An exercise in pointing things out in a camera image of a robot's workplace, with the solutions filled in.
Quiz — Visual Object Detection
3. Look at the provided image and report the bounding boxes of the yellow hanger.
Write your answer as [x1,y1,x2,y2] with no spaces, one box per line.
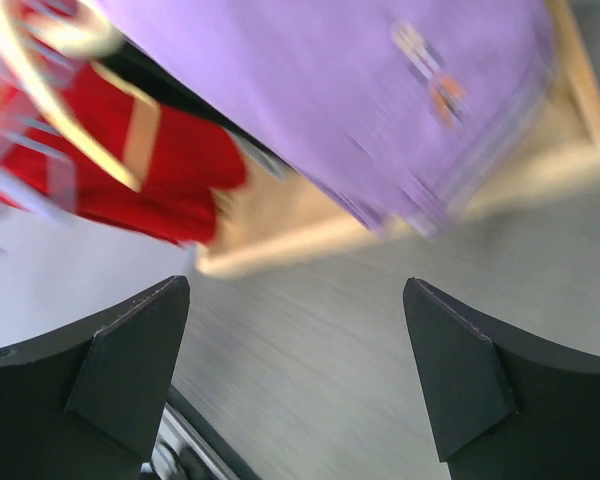
[92,63,161,182]

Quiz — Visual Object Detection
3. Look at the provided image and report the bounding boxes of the red trousers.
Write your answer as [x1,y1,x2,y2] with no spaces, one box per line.
[2,64,247,245]

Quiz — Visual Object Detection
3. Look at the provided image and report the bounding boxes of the purple trousers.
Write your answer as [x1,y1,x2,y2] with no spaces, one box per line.
[99,0,555,234]

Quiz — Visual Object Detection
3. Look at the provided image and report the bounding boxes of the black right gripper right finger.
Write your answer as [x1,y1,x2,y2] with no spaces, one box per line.
[403,278,600,479]

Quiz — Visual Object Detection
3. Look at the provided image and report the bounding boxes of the wooden clothes rack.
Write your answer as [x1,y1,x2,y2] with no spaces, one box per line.
[196,1,600,277]

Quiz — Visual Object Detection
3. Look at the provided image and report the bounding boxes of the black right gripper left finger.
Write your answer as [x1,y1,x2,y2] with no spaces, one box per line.
[0,276,190,480]

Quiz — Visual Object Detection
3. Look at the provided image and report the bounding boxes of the cream white hanger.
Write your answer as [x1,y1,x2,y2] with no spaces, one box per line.
[0,1,141,191]

